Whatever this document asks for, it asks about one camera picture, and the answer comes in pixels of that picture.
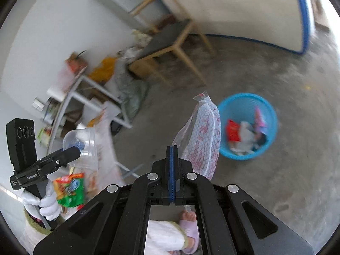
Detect white side table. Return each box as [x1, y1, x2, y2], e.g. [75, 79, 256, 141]
[46, 74, 133, 149]

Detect clear plastic bag red print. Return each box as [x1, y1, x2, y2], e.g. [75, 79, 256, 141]
[172, 91, 221, 181]

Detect white paper towel roll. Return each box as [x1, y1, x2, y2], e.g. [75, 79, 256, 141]
[48, 86, 67, 101]

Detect person's right leg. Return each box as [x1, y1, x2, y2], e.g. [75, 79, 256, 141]
[147, 220, 186, 255]

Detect white plastic bag green print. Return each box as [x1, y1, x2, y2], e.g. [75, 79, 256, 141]
[131, 29, 149, 45]

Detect green foil snack bag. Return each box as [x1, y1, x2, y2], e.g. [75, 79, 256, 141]
[53, 173, 85, 208]

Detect open cardboard box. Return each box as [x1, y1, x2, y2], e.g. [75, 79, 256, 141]
[66, 52, 88, 75]

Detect red wrapper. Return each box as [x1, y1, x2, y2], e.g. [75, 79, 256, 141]
[226, 119, 241, 142]

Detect clear plastic cup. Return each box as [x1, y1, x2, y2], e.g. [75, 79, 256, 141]
[62, 128, 96, 169]

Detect yellow plastic bag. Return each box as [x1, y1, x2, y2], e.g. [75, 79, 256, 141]
[89, 57, 117, 83]

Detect pink wrapper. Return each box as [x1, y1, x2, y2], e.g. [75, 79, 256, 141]
[254, 106, 268, 134]

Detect wooden chair dark seat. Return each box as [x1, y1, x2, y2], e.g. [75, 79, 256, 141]
[129, 0, 215, 85]

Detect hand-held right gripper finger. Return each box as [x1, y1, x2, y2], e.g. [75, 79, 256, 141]
[172, 146, 312, 255]
[33, 146, 172, 255]

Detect person's left hand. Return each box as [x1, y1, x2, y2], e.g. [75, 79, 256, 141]
[22, 183, 62, 221]

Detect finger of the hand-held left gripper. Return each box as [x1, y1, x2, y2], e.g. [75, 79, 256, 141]
[40, 147, 81, 168]
[64, 141, 85, 152]

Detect grey-green plastic bag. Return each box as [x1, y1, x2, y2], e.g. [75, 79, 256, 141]
[117, 78, 149, 117]

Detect blue plastic waste basket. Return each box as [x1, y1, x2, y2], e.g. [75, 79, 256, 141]
[218, 93, 278, 160]

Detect purple slipper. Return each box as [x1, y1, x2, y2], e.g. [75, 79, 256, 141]
[179, 219, 200, 254]

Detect white mattress blue edge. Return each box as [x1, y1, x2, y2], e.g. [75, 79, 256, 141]
[143, 0, 314, 55]

